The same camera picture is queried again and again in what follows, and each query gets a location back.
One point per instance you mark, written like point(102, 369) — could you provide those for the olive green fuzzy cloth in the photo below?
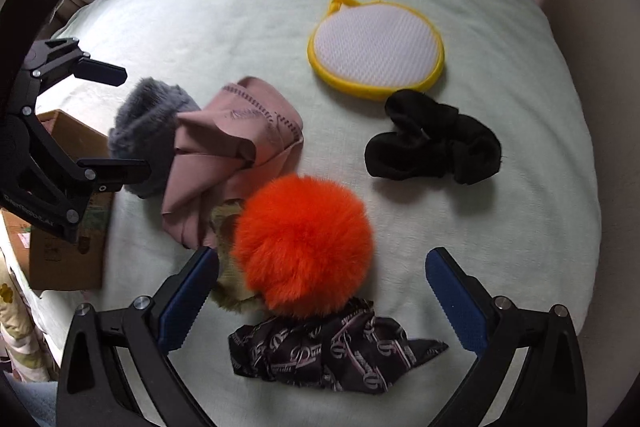
point(230, 267)

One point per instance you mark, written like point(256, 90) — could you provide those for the black patterned scarf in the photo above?
point(325, 349)

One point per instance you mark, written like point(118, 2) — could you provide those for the black scrunchie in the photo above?
point(435, 147)

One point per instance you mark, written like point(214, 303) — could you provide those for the yellow-rimmed white mesh pouch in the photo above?
point(375, 49)

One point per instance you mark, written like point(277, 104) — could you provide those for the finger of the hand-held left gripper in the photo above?
point(95, 69)
point(117, 172)

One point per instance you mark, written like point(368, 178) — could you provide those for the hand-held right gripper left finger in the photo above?
point(187, 294)

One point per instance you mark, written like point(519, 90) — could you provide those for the grey furry scrunchie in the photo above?
point(142, 134)

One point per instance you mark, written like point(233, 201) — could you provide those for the pink cloth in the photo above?
point(235, 152)

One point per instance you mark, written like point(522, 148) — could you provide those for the cardboard box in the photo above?
point(65, 252)

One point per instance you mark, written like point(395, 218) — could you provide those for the floral printed fabric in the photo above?
point(20, 332)

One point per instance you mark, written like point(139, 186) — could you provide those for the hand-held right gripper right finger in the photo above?
point(452, 294)

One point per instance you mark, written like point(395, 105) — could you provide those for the orange fluffy pompom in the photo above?
point(302, 244)

